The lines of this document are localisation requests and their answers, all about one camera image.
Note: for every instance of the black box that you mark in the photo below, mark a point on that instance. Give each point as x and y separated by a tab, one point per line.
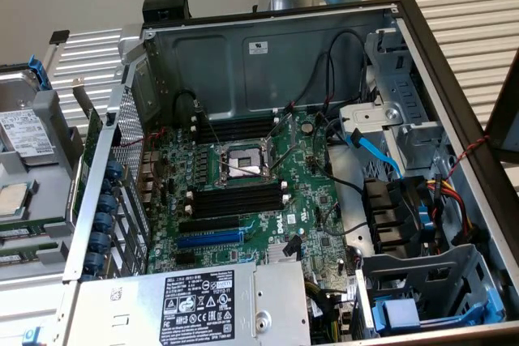
166	3

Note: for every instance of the blue disk bracket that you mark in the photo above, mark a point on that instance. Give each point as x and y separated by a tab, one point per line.
38	72

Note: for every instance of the short black expansion slot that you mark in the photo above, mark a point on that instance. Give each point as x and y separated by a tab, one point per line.
185	257

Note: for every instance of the CPU socket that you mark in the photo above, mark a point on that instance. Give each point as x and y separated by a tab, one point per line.
243	157

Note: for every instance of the silver chipset heatsink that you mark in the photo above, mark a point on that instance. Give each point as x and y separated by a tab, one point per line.
275	255

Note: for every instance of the blue disk carrier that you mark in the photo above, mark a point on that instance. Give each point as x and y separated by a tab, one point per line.
399	313

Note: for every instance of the blue card retention clip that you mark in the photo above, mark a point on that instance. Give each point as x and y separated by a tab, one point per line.
95	261
108	203
100	242
115	169
104	222
107	186

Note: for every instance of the round coin battery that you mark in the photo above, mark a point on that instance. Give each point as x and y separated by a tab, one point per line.
309	127

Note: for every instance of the hard drive in tray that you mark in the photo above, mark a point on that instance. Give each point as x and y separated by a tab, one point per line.
44	192

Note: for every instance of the long black expansion slot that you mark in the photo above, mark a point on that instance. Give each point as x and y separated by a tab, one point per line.
208	224

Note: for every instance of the silver power supply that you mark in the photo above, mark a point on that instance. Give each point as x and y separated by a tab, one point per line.
121	313

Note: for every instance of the silver socket cover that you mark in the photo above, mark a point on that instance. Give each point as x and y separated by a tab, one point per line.
267	147

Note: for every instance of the thin metal locking lever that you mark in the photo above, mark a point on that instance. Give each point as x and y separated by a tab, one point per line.
247	171
211	127

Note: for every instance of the open black PC case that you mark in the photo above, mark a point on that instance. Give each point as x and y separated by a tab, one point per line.
284	62

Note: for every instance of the blue expansion slot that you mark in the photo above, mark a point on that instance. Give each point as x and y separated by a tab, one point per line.
211	238

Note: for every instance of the grey metal drive cage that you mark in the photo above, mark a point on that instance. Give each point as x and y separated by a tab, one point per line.
405	90

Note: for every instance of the dark panel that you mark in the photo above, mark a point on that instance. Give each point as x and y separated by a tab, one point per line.
507	119

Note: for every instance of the green graphics card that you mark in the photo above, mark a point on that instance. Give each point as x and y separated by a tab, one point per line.
94	131

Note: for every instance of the green Dell motherboard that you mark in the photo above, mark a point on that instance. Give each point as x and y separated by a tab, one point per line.
300	200

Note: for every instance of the black plastic shroud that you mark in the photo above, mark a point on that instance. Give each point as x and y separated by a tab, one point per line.
385	208

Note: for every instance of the RAM slot white latches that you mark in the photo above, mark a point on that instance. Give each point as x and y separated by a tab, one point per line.
239	205
243	120
243	130
239	191

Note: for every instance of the black SATA connector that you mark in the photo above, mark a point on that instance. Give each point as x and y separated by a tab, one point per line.
292	245

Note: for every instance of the small blue plastic part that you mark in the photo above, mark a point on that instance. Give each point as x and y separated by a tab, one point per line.
31	338

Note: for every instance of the silver CPU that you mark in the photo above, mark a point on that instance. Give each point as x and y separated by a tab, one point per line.
12	198

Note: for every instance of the silver rear port block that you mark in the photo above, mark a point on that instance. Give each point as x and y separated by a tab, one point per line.
148	172

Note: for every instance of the grey disk bay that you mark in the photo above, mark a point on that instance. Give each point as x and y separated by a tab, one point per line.
446	269

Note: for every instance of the silver hard disk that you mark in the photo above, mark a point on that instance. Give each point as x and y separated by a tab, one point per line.
24	135

